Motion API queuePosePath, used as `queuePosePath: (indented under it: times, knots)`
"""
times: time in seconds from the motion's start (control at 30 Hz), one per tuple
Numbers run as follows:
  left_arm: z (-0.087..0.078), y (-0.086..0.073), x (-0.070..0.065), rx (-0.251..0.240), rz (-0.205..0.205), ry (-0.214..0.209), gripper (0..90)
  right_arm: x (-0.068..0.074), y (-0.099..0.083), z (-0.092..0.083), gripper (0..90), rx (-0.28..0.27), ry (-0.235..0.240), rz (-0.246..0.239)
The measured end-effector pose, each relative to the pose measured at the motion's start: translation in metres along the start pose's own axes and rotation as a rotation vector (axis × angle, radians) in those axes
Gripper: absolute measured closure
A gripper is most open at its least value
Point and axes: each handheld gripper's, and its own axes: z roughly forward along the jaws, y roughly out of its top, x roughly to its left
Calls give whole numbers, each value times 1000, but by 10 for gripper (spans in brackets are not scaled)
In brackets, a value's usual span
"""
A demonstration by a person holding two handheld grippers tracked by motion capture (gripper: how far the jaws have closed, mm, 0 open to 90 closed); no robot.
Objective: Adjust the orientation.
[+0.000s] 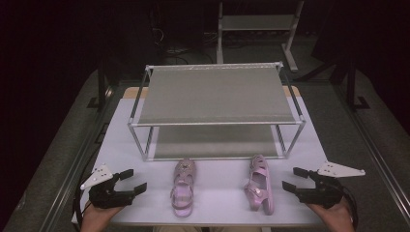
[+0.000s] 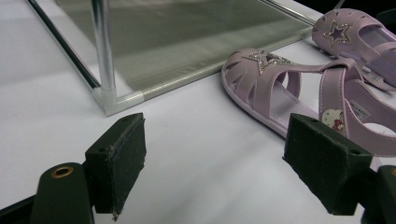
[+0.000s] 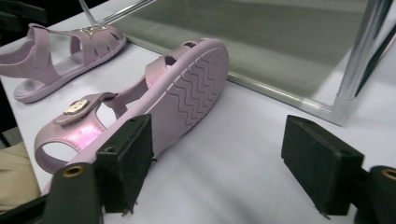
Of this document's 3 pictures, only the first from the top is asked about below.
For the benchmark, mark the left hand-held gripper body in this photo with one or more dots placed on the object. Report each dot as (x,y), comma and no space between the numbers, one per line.
(104,195)

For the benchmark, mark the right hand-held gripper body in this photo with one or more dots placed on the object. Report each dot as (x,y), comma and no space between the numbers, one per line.
(322,195)

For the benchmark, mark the pink sandal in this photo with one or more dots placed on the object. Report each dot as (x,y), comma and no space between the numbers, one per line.
(183,190)
(259,190)

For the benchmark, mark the grey two-tier shoe rack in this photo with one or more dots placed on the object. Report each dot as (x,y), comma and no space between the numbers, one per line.
(216,96)

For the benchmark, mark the person's left hand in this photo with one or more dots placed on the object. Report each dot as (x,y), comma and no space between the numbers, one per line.
(96,219)

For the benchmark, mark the person's right hand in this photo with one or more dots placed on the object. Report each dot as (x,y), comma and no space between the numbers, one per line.
(336,217)

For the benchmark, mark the black floor stand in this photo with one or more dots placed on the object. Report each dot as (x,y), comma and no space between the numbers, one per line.
(352,87)
(102,87)

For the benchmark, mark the white metal stand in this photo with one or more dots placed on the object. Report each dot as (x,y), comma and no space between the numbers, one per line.
(257,22)

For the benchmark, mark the metal floor rail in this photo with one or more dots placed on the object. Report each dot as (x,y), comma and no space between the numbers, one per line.
(74,167)
(374,151)

